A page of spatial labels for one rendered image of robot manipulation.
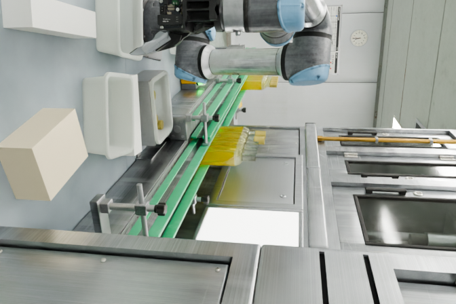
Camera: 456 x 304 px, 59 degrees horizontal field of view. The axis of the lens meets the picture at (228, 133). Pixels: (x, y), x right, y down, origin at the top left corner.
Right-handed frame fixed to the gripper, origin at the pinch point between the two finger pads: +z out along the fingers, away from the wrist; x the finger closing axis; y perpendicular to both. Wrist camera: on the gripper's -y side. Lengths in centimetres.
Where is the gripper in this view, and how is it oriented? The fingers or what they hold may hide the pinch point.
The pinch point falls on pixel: (129, 17)
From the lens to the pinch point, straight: 88.4
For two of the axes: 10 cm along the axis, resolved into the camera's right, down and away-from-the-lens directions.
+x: 0.0, 9.9, 1.5
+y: -1.7, 1.4, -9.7
